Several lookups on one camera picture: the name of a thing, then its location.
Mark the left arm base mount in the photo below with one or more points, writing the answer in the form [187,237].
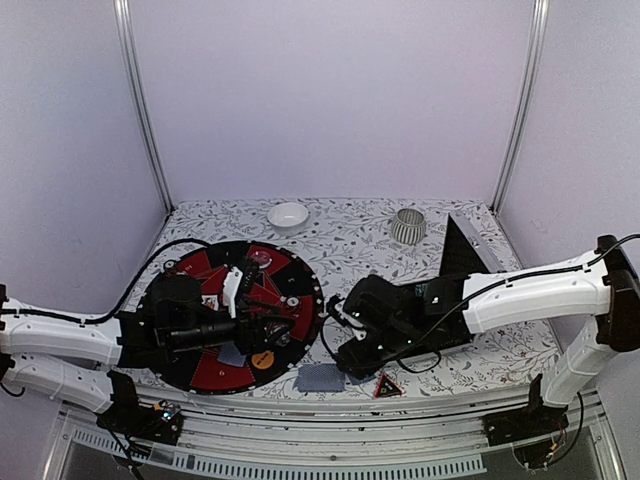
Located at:
[160,423]

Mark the left aluminium frame post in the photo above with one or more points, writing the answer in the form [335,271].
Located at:
[124,26]

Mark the red black 100 chip stack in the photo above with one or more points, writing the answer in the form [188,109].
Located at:
[293,303]

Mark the orange big blind button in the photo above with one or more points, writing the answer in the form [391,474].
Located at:
[264,360]

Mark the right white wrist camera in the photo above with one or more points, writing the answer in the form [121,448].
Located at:
[334,308]

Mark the aluminium poker chip case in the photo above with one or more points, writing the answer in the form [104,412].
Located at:
[460,250]

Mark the dealt blue playing cards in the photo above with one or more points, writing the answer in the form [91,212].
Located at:
[229,355]

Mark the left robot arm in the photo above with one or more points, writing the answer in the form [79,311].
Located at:
[70,356]

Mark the aluminium frame post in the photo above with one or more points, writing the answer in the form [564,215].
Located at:
[124,26]
[533,56]

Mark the striped grey white cup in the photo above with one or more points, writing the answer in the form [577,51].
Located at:
[408,226]

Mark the front aluminium rail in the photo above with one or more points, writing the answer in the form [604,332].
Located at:
[395,438]

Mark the white ceramic bowl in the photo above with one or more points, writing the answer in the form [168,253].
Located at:
[288,218]

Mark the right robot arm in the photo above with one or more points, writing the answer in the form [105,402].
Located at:
[600,283]

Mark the right aluminium frame post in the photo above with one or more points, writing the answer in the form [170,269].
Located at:
[533,56]

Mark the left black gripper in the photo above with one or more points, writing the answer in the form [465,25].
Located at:
[255,340]

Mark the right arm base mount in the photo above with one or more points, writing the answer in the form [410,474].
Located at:
[532,420]

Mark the round red black poker mat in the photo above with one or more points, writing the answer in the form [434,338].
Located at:
[288,276]

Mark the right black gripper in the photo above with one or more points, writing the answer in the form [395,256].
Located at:
[359,365]

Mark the red black triangle card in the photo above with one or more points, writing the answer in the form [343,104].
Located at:
[386,388]

